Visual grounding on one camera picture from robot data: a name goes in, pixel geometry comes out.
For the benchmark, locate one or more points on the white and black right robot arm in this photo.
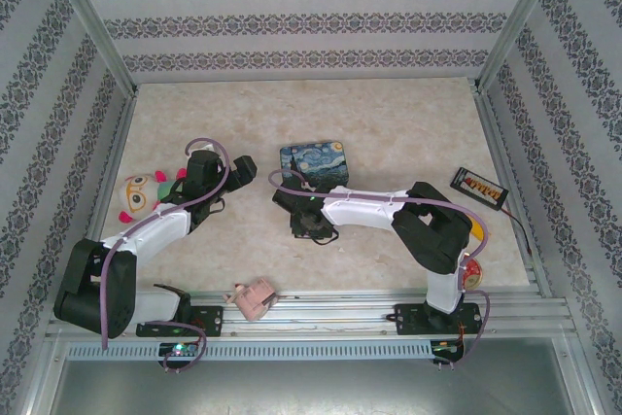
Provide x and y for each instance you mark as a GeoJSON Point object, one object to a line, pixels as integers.
{"type": "Point", "coordinates": [359, 213]}

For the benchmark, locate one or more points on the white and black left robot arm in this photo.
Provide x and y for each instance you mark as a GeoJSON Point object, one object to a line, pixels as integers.
{"type": "Point", "coordinates": [155, 230]}

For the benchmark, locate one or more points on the plush toy with pink limbs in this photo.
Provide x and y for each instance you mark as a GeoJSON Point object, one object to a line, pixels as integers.
{"type": "Point", "coordinates": [141, 196]}

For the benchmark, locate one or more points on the pink toy figure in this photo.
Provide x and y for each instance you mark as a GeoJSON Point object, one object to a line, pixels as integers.
{"type": "Point", "coordinates": [252, 298]}

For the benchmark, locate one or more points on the yellow plastic item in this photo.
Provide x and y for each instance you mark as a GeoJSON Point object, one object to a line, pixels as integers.
{"type": "Point", "coordinates": [478, 230]}

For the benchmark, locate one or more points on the small circuit board with LED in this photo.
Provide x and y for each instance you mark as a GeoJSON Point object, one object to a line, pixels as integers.
{"type": "Point", "coordinates": [179, 349]}
{"type": "Point", "coordinates": [444, 348]}

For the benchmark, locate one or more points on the red round tape roll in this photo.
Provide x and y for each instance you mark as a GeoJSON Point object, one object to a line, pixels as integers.
{"type": "Point", "coordinates": [472, 273]}

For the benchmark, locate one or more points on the black box with orange print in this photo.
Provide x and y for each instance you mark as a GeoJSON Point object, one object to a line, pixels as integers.
{"type": "Point", "coordinates": [478, 186]}

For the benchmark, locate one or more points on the wide aluminium base rail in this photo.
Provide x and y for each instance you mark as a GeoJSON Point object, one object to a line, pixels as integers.
{"type": "Point", "coordinates": [330, 313]}

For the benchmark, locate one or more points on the aluminium side rail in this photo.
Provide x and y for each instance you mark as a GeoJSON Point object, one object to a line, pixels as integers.
{"type": "Point", "coordinates": [496, 143]}
{"type": "Point", "coordinates": [116, 143]}

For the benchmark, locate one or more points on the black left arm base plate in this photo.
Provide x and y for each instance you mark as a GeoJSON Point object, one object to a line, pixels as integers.
{"type": "Point", "coordinates": [211, 320]}

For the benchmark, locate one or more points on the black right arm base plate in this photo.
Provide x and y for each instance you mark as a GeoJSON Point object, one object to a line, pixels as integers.
{"type": "Point", "coordinates": [405, 320]}

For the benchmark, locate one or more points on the aluminium frame post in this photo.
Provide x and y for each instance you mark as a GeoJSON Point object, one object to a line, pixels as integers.
{"type": "Point", "coordinates": [89, 16]}
{"type": "Point", "coordinates": [520, 16]}

